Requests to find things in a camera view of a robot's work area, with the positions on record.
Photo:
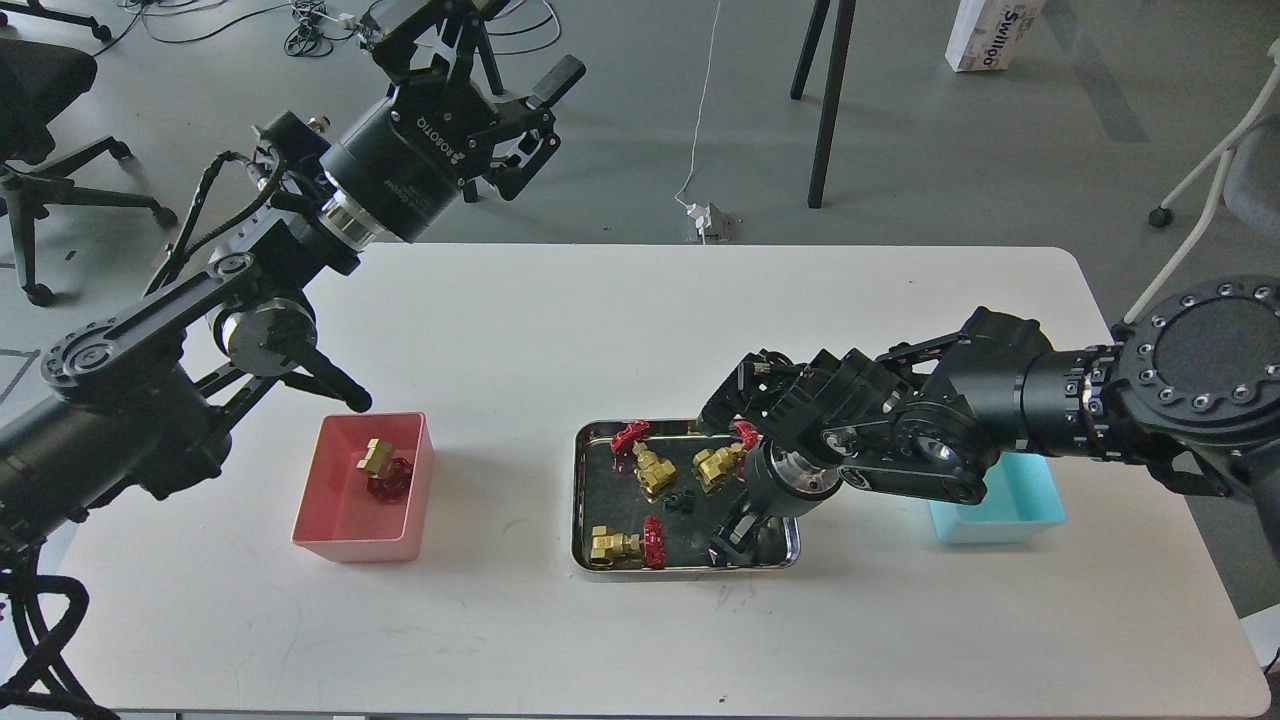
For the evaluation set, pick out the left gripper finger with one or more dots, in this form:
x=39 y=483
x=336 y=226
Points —
x=521 y=139
x=405 y=37

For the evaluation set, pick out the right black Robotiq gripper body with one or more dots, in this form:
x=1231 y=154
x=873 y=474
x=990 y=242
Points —
x=782 y=484

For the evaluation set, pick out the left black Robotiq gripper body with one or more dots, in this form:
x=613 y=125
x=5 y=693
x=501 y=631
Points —
x=406 y=159

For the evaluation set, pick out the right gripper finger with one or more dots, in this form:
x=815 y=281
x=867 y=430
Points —
x=735 y=529
x=773 y=535

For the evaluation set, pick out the brass valve red handle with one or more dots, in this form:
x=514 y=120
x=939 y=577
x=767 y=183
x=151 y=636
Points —
x=389 y=477

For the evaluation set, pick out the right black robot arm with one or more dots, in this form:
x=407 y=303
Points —
x=1188 y=390

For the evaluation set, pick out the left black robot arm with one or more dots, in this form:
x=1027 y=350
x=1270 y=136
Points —
x=147 y=397

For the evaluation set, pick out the brass valve top right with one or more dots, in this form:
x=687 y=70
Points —
x=715 y=467

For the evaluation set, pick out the brass valve top left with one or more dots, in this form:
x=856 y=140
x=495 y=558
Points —
x=653 y=473

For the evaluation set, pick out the brass valve bottom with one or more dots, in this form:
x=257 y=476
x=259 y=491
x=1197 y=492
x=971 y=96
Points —
x=609 y=547

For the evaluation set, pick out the light blue plastic box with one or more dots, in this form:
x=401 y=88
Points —
x=1022 y=501

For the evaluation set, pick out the pink plastic box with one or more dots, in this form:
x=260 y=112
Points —
x=339 y=518

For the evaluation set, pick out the white cardboard box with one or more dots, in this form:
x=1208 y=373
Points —
x=986 y=33

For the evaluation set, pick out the steel metal tray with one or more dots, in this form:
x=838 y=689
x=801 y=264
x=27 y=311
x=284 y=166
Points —
x=607 y=494

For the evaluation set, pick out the white power adapter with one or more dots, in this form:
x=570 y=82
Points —
x=709 y=224

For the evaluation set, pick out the black table leg right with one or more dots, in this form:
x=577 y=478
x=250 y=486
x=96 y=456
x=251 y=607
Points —
x=832 y=91

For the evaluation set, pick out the black office chair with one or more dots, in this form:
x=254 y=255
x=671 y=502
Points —
x=40 y=81

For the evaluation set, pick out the black cable bundle floor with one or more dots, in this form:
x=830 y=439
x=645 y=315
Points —
x=313 y=29

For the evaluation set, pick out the white chair frame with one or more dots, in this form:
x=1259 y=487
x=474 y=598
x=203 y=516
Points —
x=1221 y=159

